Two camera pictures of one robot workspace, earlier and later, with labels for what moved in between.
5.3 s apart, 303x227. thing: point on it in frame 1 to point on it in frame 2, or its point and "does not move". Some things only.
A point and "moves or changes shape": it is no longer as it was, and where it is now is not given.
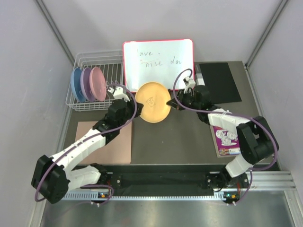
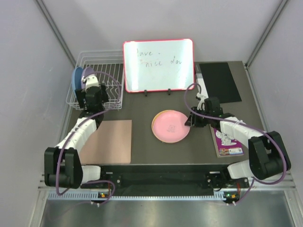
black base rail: (161, 177) does not move
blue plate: (75, 84) does not move
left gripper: (139, 107) to (80, 94)
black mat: (218, 79) does not move
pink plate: (154, 96) to (168, 126)
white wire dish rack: (111, 63) does not move
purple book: (226, 141) does not move
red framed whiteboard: (168, 62) does not move
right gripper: (181, 96) to (193, 120)
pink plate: (98, 83) moves or changes shape
